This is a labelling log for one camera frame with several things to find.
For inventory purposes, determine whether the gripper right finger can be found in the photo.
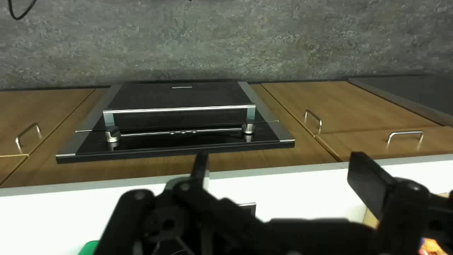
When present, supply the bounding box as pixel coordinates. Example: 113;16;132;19
347;152;453;255

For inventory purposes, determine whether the silver cabinet door handle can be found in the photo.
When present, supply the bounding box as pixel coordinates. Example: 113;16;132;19
15;123;42;153
304;109;323;135

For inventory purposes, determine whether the silver drawer handle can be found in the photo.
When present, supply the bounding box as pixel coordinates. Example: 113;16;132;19
386;131;424;148

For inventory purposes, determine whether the orange object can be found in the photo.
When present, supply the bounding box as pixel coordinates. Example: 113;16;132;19
419;237;447;255

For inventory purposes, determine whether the wooden drawer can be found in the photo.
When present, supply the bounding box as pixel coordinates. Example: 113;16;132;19
314;126;453;162

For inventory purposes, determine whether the green object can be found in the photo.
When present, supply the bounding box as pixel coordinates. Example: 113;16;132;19
77;240;102;255

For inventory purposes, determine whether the silver oven door handle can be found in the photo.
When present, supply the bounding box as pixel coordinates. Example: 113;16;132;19
103;104;256;128

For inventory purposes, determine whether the wooden cabinet door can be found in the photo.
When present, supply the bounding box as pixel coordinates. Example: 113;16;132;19
0;88;96;157
261;81;440;136

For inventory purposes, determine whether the black glass oven door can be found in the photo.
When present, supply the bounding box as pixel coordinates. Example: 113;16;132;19
75;82;280;133

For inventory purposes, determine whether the black cable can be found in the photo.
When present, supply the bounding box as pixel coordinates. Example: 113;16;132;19
7;0;38;20

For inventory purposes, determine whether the dark grey cabinet door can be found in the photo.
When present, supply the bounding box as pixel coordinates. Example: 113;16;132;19
348;75;453;127

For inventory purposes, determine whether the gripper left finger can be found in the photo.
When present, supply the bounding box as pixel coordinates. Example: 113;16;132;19
93;152;270;255

